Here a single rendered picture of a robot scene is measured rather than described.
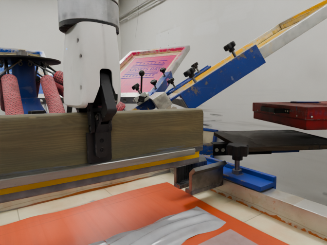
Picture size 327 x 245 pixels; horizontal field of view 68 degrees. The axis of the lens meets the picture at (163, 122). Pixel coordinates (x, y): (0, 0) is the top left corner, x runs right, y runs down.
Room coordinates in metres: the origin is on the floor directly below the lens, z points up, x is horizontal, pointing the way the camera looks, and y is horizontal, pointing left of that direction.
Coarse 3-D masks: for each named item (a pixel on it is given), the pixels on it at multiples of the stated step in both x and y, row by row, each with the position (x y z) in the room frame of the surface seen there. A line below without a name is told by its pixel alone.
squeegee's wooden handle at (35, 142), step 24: (0, 120) 0.26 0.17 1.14; (24, 120) 0.27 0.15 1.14; (48, 120) 0.28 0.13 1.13; (72, 120) 0.30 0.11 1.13; (120, 120) 0.33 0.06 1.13; (144, 120) 0.36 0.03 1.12; (168, 120) 0.38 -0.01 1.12; (192, 120) 0.41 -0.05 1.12; (0, 144) 0.26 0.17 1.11; (24, 144) 0.27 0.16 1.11; (48, 144) 0.28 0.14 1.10; (72, 144) 0.30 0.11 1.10; (120, 144) 0.33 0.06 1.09; (144, 144) 0.36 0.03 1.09; (168, 144) 0.38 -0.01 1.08; (192, 144) 0.41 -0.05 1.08; (0, 168) 0.25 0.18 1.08; (24, 168) 0.27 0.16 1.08; (48, 168) 0.28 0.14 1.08
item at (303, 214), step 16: (144, 176) 0.58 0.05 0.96; (64, 192) 0.47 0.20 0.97; (80, 192) 0.49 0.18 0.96; (224, 192) 0.47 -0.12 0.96; (240, 192) 0.44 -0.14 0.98; (256, 192) 0.41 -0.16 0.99; (272, 192) 0.40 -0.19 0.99; (0, 208) 0.41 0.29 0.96; (16, 208) 0.42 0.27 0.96; (256, 208) 0.41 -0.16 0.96; (272, 208) 0.38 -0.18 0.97; (288, 208) 0.36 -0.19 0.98; (304, 208) 0.34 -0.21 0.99; (320, 208) 0.34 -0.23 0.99; (288, 224) 0.36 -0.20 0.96; (304, 224) 0.34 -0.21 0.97; (320, 224) 0.32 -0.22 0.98
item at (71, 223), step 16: (16, 224) 0.37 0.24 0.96; (32, 224) 0.37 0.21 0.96; (48, 224) 0.37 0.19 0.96; (64, 224) 0.37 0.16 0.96; (80, 224) 0.37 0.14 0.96; (0, 240) 0.33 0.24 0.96; (16, 240) 0.33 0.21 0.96; (32, 240) 0.33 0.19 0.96; (48, 240) 0.33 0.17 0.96; (64, 240) 0.33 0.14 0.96; (80, 240) 0.33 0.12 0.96; (96, 240) 0.32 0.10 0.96
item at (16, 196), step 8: (184, 160) 0.41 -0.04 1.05; (192, 160) 0.42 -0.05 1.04; (144, 168) 0.37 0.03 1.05; (152, 168) 0.38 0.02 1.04; (160, 168) 0.38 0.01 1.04; (168, 168) 0.40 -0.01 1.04; (104, 176) 0.33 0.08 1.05; (112, 176) 0.34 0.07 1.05; (120, 176) 0.34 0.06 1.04; (128, 176) 0.35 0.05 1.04; (56, 184) 0.29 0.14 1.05; (64, 184) 0.30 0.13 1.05; (72, 184) 0.30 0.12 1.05; (80, 184) 0.31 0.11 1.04; (88, 184) 0.32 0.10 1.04; (16, 192) 0.27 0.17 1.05; (24, 192) 0.27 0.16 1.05; (32, 192) 0.28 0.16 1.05; (40, 192) 0.28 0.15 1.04; (48, 192) 0.29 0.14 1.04; (0, 200) 0.26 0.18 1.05; (8, 200) 0.27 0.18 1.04
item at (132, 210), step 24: (144, 192) 0.49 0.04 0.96; (168, 192) 0.49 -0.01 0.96; (96, 216) 0.39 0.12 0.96; (120, 216) 0.39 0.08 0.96; (144, 216) 0.39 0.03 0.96; (216, 216) 0.39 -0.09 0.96; (192, 240) 0.32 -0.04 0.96; (216, 240) 0.32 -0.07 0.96; (240, 240) 0.32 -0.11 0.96; (264, 240) 0.32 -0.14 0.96
